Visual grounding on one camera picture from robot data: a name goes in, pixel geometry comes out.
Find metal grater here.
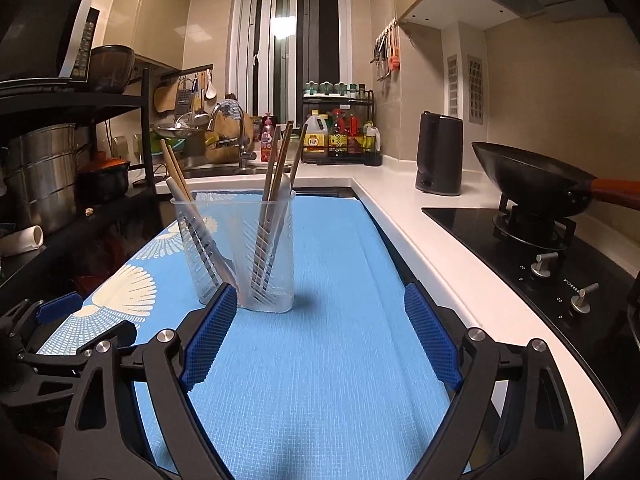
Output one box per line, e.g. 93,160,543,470
175,80,195,116

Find white wall vent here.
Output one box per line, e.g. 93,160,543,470
467,55,484,125
446,55,460,117

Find blue tablecloth with white print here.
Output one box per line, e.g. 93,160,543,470
37,190,473,480

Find white paper roll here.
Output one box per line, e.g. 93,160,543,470
0,224,45,257

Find row of spice jars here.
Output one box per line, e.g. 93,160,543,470
306,81,368,97

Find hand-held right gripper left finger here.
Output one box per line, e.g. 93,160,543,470
57,285,240,480

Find black pot with orange lid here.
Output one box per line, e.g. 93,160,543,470
75,156,132,201

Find wooden chopstick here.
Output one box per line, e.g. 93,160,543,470
280,124,308,196
159,139,221,281
252,125,282,281
257,120,295,281
166,145,226,281

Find microwave oven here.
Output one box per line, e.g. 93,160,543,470
0,0,101,83

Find black shelf rack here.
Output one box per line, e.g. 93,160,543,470
0,67,166,311

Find dark bowl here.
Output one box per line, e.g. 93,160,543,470
89,45,137,93

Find steel colander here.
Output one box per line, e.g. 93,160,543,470
152,115,211,138

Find clear plastic utensil holder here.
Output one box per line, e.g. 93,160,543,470
170,187,296,313

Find black spice rack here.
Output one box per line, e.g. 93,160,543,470
301,81,383,167

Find steel stock pot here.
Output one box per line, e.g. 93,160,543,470
2,122,93,236

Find metal sink faucet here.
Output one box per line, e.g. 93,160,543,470
207,101,256,170

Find white window frame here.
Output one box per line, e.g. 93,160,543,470
235,0,351,116

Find red sauce bottle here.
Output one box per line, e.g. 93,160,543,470
330,109,347,156
346,112,363,155

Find black electric kettle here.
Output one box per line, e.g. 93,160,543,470
415,111,463,197

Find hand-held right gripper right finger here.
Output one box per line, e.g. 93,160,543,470
402,282,583,480

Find black gas stove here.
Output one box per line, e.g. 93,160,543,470
421,200,640,441

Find yellow cutting board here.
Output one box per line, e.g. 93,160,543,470
205,115,253,163

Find yellow cooking oil bottle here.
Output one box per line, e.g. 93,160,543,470
303,111,330,158

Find black wok with red handle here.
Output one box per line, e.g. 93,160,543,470
471,141,640,221

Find red dish soap bottle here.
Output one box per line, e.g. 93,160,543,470
260,112,278,163

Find hanging metal scissors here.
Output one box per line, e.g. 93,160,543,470
371,30,396,81

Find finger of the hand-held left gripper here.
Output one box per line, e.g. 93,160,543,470
4,294,85,347
20,319,138,378

